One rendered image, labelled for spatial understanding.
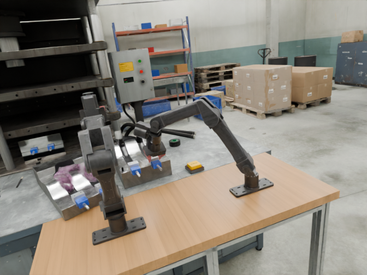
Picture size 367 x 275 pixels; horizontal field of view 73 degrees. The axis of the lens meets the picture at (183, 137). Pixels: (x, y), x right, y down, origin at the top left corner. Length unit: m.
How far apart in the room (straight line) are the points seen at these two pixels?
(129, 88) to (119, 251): 1.39
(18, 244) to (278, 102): 4.61
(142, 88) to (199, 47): 6.28
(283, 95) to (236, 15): 4.30
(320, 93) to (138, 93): 4.53
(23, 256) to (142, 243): 0.65
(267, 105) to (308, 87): 1.06
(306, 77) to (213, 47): 3.75
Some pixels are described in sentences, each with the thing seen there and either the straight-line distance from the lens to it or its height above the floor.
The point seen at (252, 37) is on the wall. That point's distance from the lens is 9.04.
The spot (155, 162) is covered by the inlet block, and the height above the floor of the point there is 0.91.
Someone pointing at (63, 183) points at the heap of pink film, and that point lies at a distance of 1.32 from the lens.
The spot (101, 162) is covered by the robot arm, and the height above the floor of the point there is 1.15.
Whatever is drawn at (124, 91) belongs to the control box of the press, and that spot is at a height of 1.16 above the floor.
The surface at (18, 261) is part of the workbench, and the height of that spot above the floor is 0.62.
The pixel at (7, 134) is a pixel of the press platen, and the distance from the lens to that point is 2.05.
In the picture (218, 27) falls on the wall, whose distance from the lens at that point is 8.54.
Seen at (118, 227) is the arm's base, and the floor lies 0.84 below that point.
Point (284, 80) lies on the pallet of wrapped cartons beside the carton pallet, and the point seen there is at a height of 0.68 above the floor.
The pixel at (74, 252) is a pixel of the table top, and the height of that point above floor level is 0.80.
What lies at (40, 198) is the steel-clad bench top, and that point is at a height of 0.80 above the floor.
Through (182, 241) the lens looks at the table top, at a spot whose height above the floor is 0.80.
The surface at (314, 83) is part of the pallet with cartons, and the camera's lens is 5.79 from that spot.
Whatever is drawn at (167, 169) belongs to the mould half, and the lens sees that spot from 1.33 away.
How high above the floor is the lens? 1.43
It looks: 19 degrees down
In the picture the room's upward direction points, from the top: 7 degrees counter-clockwise
